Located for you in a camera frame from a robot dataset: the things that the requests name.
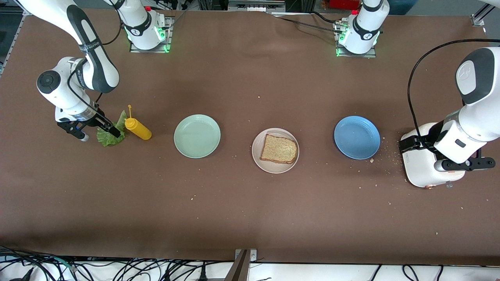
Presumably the green lettuce leaf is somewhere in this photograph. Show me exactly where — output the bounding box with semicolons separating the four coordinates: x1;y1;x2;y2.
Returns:
96;110;128;148

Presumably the yellow mustard squeeze bottle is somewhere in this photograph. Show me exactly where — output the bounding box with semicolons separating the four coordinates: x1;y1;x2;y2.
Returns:
124;105;152;140

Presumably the brown bread slice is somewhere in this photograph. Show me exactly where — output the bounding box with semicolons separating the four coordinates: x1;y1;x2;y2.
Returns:
260;133;298;164

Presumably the blue plate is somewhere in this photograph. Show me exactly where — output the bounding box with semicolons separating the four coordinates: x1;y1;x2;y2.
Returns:
334;116;381;160

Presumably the light green plate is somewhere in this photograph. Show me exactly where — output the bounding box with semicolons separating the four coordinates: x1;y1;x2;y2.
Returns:
173;114;221;159

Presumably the beige plate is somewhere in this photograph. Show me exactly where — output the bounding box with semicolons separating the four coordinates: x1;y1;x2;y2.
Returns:
252;128;300;174

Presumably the white toaster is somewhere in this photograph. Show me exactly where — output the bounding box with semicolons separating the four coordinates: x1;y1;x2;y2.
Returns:
400;122;466;189

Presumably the brown table cover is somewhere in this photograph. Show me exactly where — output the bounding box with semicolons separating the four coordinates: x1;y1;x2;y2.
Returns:
0;7;500;266

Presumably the person in blue jeans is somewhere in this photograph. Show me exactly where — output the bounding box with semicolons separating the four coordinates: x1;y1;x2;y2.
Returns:
389;0;420;15

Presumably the red box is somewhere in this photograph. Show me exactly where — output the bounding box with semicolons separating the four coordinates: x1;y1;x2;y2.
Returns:
328;0;362;10

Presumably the grey metal equipment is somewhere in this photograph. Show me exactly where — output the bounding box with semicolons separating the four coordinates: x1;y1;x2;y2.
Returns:
228;0;286;12

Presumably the grey metal strut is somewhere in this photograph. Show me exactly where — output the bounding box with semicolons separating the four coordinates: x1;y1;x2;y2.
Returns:
224;250;249;281

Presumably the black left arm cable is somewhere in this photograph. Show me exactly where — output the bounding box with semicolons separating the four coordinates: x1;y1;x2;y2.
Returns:
407;39;500;153

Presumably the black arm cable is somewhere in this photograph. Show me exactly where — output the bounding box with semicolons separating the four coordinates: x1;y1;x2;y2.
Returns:
67;8;124;117
407;39;500;153

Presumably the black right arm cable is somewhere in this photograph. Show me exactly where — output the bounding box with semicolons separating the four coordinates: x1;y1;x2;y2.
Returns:
67;8;124;117

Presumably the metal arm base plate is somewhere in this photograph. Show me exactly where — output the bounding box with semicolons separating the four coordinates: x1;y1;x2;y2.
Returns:
130;16;174;53
334;20;377;58

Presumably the black base cable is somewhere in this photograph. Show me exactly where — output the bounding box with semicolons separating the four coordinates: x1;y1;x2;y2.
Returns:
273;11;344;34

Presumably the silver corner bracket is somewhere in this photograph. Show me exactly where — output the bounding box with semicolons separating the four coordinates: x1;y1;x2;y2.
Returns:
234;249;257;263

